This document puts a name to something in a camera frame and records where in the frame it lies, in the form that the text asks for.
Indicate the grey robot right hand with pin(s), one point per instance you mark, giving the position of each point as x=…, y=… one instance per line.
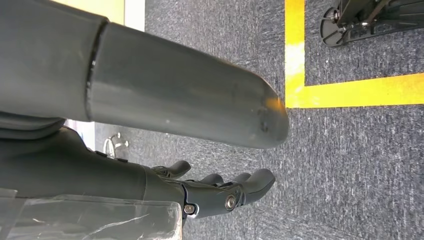
x=165, y=89

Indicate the pale desk leg panel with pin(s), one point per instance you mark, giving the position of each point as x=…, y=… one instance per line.
x=111, y=8

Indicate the clear plastic camera guard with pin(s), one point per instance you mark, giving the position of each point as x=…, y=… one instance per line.
x=82, y=218

